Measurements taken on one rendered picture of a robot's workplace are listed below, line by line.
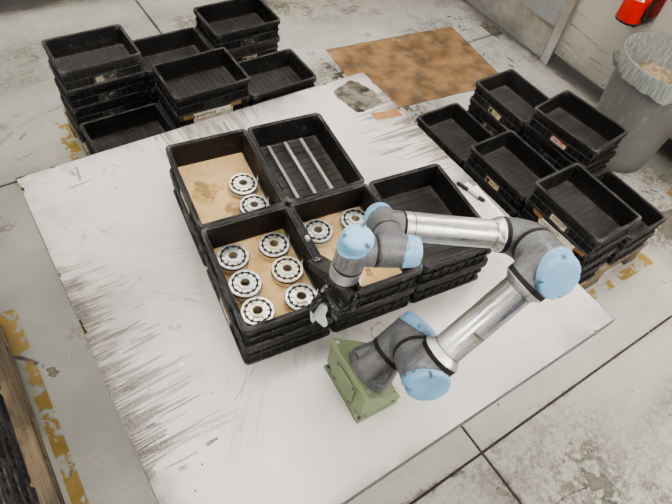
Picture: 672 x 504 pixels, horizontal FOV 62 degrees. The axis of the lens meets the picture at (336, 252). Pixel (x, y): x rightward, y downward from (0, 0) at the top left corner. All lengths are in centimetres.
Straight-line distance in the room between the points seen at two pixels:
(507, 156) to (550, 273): 182
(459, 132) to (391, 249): 219
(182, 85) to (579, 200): 204
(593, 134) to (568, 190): 49
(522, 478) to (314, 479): 118
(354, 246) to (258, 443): 75
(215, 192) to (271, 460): 93
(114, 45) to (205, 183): 149
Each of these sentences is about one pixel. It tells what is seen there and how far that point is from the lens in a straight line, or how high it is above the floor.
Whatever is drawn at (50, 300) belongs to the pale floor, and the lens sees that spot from 291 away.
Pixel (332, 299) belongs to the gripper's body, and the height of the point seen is 118.
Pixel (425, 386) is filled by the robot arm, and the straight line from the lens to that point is 148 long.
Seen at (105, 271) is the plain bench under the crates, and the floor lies 70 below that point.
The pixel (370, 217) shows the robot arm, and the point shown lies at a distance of 137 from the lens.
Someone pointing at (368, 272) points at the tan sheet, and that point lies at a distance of 186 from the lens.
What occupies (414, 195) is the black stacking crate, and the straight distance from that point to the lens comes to 213.
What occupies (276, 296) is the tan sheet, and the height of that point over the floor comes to 83.
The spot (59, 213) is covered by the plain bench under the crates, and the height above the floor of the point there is 70.
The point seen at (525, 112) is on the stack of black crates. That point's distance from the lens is 350.
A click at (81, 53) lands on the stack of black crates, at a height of 49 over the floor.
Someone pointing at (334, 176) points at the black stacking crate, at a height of 83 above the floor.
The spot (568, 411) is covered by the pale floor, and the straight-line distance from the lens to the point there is 284.
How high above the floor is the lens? 233
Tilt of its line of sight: 52 degrees down
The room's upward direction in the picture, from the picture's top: 10 degrees clockwise
